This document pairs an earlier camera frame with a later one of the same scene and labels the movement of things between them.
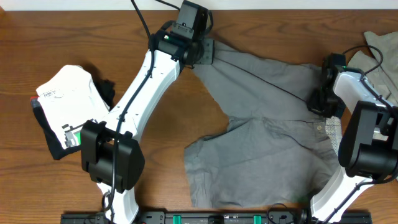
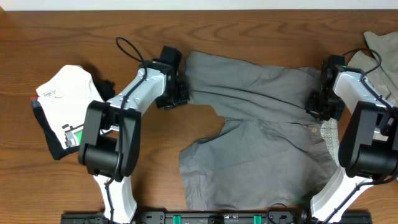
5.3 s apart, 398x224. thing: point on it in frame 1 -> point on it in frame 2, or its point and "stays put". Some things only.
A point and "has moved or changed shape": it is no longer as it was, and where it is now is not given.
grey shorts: x=275 y=152 has moved or changed shape
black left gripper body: x=198 y=51 -> x=178 y=94
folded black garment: x=106 y=89 stays put
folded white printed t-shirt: x=71 y=99 stays put
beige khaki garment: x=379 y=65 stays put
